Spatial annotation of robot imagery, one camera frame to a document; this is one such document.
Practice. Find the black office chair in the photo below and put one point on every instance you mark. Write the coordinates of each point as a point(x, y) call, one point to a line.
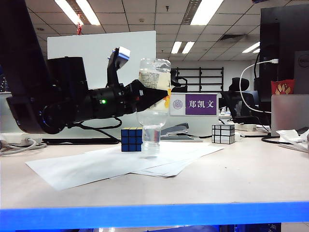
point(174, 81)
point(237, 84)

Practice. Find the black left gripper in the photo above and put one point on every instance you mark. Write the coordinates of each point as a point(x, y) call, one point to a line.
point(123, 101)

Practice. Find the wrist camera with black bracket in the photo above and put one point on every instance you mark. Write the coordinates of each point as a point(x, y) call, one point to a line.
point(113, 70)

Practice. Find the silver mirror cube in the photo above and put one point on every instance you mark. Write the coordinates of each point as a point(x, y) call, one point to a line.
point(222, 134)

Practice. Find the silver laptop panel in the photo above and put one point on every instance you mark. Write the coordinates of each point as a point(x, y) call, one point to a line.
point(289, 113)

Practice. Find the white board panel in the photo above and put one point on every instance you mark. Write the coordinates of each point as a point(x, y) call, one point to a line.
point(96, 48)

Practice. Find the ceiling light panel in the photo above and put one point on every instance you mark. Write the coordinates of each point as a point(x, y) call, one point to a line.
point(88, 12)
point(205, 12)
point(176, 47)
point(252, 47)
point(188, 47)
point(68, 12)

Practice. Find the purple and white nameplate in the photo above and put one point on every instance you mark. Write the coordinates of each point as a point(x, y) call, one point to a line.
point(200, 104)

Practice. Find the black shelf rack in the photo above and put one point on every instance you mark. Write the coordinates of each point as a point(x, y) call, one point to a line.
point(200, 79)

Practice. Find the blue Rubik's cube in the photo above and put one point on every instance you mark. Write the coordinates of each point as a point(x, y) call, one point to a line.
point(130, 142)

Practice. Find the red snack packet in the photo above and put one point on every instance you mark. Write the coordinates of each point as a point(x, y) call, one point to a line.
point(281, 87)

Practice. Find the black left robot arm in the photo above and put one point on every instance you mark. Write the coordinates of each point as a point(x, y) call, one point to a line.
point(24, 48)

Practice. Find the red hanging ornament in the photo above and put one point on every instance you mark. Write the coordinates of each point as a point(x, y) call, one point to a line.
point(79, 30)

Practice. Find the blue patterned bag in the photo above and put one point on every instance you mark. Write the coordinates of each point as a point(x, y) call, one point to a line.
point(2, 84)

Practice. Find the crumpled white tissue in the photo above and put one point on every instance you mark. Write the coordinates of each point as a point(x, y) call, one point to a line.
point(288, 136)

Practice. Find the blue table edge strip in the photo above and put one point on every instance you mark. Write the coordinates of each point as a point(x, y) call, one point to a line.
point(154, 215)

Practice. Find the white paper sheet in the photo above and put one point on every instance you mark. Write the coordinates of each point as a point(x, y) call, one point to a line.
point(166, 172)
point(72, 171)

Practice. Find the black monitor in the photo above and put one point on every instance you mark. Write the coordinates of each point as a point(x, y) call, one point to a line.
point(285, 36)

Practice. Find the frosted glass partition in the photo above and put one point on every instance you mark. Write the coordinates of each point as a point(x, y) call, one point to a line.
point(205, 125)

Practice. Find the grey stapler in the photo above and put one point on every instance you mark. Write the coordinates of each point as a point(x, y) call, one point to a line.
point(178, 128)

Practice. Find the white power strip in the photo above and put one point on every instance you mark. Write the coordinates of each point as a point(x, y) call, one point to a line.
point(14, 140)
point(246, 127)

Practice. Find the clear plastic bottle yellow label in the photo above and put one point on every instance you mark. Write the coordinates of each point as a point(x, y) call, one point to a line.
point(154, 77)

